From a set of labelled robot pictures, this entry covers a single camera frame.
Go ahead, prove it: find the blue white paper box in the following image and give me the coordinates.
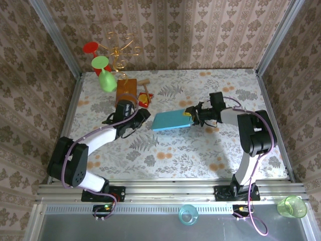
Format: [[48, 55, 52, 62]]
[[151, 109, 194, 133]]

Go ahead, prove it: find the brown wooden board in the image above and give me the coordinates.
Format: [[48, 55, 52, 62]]
[[114, 78, 138, 107]]

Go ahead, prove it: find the red snack bag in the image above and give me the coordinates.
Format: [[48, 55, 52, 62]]
[[137, 91, 154, 109]]

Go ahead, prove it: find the green plastic goblet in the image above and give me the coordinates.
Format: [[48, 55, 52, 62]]
[[91, 55, 118, 93]]

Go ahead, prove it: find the small wooden mallet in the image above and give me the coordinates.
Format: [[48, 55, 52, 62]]
[[138, 79, 150, 94]]

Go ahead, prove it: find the red plastic goblet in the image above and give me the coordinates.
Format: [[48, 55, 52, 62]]
[[82, 41, 112, 76]]

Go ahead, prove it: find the blue transparent cup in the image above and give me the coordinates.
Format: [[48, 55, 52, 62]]
[[178, 203, 199, 226]]

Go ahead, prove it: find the small black controller board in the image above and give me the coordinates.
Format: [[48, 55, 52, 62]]
[[92, 204, 114, 219], [232, 204, 254, 218]]

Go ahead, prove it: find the grey metal tray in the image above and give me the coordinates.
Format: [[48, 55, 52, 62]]
[[24, 203, 321, 241]]

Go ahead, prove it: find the green transparent cup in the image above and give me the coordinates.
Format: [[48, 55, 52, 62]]
[[276, 195, 308, 218]]

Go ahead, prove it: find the aluminium table side rail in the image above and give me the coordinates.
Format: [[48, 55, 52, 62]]
[[47, 72, 84, 185], [254, 69, 296, 182]]

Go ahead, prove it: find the gold wire stand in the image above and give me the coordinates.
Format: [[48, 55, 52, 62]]
[[96, 31, 142, 87]]

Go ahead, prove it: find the long aluminium base rail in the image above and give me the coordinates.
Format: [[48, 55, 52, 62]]
[[35, 178, 308, 204]]

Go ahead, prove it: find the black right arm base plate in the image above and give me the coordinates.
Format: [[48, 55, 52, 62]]
[[214, 183, 261, 202]]

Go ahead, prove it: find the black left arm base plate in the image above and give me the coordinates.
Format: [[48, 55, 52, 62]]
[[81, 185, 126, 203]]

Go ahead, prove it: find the aluminium frame post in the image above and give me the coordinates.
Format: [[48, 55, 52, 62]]
[[255, 0, 306, 76], [27, 0, 83, 76]]

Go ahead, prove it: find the slotted grey cable duct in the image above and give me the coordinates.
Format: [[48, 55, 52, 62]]
[[44, 203, 305, 214]]

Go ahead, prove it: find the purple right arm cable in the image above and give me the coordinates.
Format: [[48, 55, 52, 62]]
[[223, 96, 274, 237]]

